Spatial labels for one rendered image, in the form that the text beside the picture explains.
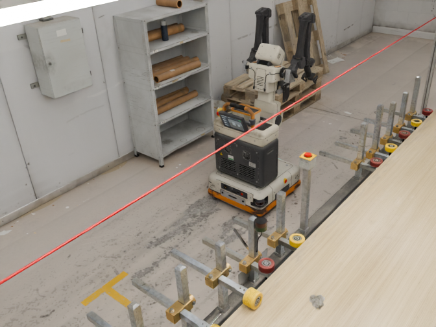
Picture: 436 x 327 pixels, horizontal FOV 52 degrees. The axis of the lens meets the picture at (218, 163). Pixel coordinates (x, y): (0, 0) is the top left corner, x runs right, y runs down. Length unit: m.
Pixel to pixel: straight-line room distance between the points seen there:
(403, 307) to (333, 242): 0.48
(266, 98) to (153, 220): 1.47
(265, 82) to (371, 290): 2.20
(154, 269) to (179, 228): 0.52
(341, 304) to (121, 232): 2.40
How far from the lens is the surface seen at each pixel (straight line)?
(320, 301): 2.12
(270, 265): 2.26
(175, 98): 5.04
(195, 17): 5.09
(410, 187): 2.96
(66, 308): 3.53
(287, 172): 4.16
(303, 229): 2.77
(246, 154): 3.83
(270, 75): 3.84
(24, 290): 3.79
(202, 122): 5.50
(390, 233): 2.55
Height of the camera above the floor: 2.44
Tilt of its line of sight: 30 degrees down
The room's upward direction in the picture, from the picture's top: 3 degrees counter-clockwise
